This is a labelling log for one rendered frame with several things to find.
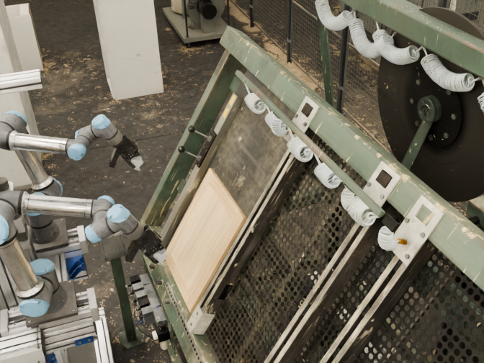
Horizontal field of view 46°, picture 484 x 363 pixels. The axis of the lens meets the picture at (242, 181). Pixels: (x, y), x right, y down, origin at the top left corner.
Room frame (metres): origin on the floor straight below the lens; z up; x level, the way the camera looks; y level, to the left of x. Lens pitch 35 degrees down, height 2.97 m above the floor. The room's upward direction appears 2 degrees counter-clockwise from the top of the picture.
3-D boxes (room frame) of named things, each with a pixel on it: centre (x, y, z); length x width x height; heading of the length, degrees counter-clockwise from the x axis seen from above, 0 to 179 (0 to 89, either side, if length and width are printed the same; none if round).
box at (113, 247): (2.44, 0.75, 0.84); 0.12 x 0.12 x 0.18; 22
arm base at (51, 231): (2.29, 1.04, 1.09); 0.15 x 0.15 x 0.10
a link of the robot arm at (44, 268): (1.81, 0.89, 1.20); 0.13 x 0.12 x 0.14; 4
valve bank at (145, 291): (2.06, 0.52, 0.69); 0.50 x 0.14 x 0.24; 22
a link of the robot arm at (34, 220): (2.29, 1.04, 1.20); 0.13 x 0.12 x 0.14; 172
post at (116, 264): (2.44, 0.75, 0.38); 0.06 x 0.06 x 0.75; 22
